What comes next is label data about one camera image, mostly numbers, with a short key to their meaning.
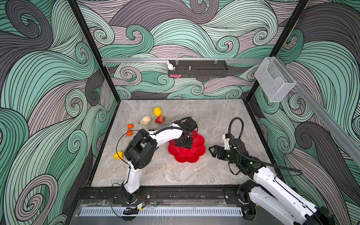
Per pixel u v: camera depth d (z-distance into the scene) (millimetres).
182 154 875
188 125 730
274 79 779
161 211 697
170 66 853
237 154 600
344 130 542
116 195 732
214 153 715
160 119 1035
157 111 1099
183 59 951
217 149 715
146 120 1008
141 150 496
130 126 1006
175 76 898
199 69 956
